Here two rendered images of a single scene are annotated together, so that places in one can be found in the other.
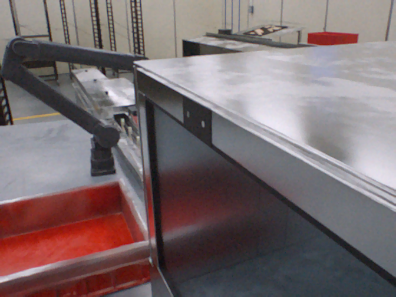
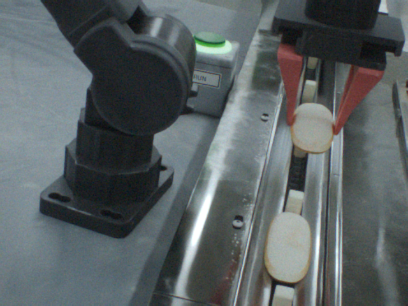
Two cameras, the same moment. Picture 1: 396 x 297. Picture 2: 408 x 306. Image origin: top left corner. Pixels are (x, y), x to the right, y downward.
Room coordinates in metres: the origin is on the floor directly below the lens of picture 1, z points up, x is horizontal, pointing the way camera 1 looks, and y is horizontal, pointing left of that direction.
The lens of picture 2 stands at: (0.73, -0.01, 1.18)
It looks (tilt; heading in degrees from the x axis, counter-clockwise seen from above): 27 degrees down; 30
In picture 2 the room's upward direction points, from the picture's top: 9 degrees clockwise
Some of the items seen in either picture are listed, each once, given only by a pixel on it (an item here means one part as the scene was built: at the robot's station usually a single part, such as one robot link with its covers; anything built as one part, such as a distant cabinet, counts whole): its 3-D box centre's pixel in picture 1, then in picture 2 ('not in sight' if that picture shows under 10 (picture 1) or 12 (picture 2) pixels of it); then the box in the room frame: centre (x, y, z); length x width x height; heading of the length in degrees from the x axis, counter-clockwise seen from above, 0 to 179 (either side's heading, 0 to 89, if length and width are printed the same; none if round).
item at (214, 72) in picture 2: not in sight; (204, 87); (1.44, 0.41, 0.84); 0.08 x 0.08 x 0.11; 24
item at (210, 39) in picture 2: not in sight; (208, 43); (1.44, 0.41, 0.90); 0.04 x 0.04 x 0.02
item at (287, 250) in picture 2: not in sight; (289, 242); (1.19, 0.16, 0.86); 0.10 x 0.04 x 0.01; 24
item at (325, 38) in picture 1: (332, 38); not in sight; (4.60, -1.68, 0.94); 0.51 x 0.36 x 0.13; 28
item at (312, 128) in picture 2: not in sight; (313, 123); (1.27, 0.19, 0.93); 0.10 x 0.04 x 0.01; 23
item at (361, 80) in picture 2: not in sight; (332, 80); (1.27, 0.19, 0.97); 0.07 x 0.07 x 0.09; 23
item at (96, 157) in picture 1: (102, 158); (113, 157); (1.19, 0.34, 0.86); 0.12 x 0.09 x 0.08; 14
